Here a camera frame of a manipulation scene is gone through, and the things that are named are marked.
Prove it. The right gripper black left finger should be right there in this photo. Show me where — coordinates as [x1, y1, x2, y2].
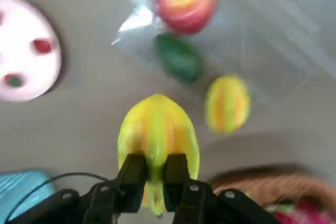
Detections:
[12, 153, 146, 224]

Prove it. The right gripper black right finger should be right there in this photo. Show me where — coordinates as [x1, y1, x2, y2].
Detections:
[164, 153, 280, 224]

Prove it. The yellow star fruit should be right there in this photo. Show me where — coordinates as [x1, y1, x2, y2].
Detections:
[117, 93, 201, 217]
[204, 75, 251, 134]

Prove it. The brown wicker basket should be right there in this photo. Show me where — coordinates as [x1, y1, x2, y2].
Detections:
[209, 165, 336, 224]

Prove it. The blue plastic basket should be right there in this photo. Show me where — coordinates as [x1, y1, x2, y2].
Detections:
[0, 170, 57, 224]

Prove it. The clear acrylic display stand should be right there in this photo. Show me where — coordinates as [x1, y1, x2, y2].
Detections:
[111, 0, 336, 109]

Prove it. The green avocado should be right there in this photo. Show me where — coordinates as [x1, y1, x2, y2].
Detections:
[154, 33, 203, 82]

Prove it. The pink dragon fruit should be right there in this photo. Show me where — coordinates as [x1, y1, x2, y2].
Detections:
[265, 197, 336, 224]

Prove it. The red strawberry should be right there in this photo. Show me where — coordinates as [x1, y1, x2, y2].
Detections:
[33, 39, 53, 54]
[2, 73, 24, 88]

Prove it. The pink round plate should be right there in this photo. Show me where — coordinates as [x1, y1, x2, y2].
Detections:
[0, 0, 63, 102]

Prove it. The red apple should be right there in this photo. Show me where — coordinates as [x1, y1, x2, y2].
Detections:
[154, 0, 218, 35]

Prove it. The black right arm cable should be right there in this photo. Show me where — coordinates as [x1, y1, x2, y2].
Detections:
[6, 172, 108, 222]

